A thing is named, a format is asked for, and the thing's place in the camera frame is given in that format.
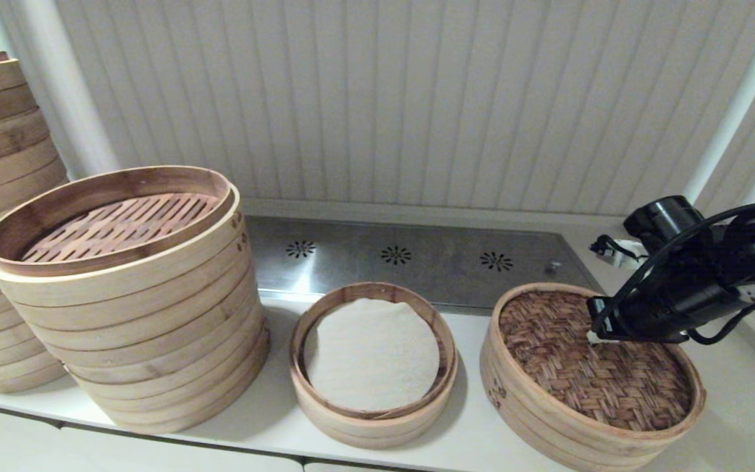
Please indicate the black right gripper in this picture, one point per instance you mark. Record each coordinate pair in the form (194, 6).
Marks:
(672, 308)

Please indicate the woven bamboo steamer lid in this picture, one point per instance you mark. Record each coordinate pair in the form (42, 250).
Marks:
(567, 373)

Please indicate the large bamboo steamer basket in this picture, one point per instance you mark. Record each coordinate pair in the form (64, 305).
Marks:
(505, 412)

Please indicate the white steamer liner cloth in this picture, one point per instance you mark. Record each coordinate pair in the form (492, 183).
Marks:
(371, 354)

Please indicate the small bamboo steamer basket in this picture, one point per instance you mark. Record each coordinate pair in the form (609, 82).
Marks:
(364, 429)

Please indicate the front bamboo steamer stack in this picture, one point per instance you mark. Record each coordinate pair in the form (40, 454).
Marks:
(154, 341)

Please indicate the small metal knob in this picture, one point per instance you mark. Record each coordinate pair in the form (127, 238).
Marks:
(552, 267)

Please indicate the stainless steel vent plate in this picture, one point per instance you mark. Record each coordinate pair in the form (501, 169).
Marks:
(443, 275)

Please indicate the white cabinet door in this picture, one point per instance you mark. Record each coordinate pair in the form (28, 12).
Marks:
(4, 439)
(351, 468)

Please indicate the thick white pole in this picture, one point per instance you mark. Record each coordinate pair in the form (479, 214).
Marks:
(69, 98)

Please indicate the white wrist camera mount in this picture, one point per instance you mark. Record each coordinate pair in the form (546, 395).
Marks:
(620, 252)

